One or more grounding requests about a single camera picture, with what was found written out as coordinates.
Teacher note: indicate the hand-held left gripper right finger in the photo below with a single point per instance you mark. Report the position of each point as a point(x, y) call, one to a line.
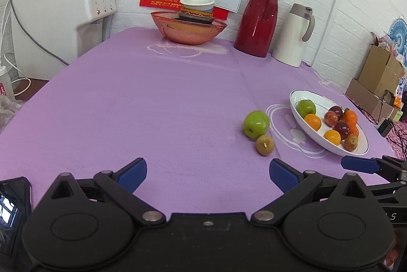
point(283, 177)

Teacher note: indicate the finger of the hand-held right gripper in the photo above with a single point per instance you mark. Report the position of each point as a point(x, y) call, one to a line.
point(359, 164)

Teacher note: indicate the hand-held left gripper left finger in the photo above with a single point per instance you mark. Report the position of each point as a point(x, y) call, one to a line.
point(133, 172)

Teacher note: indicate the red and green plum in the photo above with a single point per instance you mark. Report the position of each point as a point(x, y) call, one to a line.
point(351, 142)

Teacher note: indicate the small orange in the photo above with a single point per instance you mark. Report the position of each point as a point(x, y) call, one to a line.
point(354, 131)

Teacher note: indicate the brown kiwi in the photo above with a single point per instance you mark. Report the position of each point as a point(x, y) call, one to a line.
point(265, 145)

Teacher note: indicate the yellowish orange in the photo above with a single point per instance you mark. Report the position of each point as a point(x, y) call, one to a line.
point(332, 137)

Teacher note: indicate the large dark plum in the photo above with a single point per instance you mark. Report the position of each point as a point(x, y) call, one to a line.
point(342, 129)

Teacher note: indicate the large orange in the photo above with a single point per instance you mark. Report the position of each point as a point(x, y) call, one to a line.
point(350, 116)

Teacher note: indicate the white plate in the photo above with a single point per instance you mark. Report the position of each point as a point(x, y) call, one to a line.
point(300, 128)

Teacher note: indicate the bright red plum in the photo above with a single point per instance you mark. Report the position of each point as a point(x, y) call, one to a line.
point(330, 119)

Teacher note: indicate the dark red plum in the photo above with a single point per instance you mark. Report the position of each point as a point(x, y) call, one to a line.
point(337, 110)

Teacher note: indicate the green apple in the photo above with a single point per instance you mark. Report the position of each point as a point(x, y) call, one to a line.
point(256, 124)
point(306, 107)

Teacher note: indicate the person's right hand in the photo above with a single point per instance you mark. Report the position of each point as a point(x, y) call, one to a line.
point(391, 254)

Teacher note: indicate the pink floral blanket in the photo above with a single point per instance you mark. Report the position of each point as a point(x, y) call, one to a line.
point(399, 144)

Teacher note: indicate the black charger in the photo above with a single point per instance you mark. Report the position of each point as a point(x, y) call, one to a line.
point(385, 128)

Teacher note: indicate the low cardboard box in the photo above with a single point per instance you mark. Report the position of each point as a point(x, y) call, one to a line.
point(362, 97)

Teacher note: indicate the tall cardboard box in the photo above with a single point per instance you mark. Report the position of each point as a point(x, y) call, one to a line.
point(378, 71)

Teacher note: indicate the floral cloth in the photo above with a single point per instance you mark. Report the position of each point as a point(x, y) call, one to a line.
point(386, 44)

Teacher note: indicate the black phone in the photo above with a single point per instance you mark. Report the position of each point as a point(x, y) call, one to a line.
point(14, 221)

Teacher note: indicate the white thermos jug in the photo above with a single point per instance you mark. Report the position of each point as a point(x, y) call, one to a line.
point(291, 39)

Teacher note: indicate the clear plastic bag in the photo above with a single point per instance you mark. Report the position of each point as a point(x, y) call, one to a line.
point(8, 111)

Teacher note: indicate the orange transparent bowl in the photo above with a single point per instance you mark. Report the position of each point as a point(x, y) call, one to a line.
point(187, 33)

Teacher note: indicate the red thermos jug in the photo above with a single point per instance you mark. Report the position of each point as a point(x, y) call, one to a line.
point(257, 27)

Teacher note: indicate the white bottle with red label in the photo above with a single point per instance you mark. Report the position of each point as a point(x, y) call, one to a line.
point(6, 84)

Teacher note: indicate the dark patterned bowl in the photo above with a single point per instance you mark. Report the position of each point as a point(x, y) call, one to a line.
point(195, 17)

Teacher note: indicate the white appliance with screen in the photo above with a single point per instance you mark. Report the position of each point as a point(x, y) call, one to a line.
point(54, 20)

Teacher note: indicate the white paper bowl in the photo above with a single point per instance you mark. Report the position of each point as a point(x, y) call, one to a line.
point(197, 4)

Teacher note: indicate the blue mandala wall hanging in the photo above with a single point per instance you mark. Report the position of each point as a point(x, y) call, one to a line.
point(400, 36)

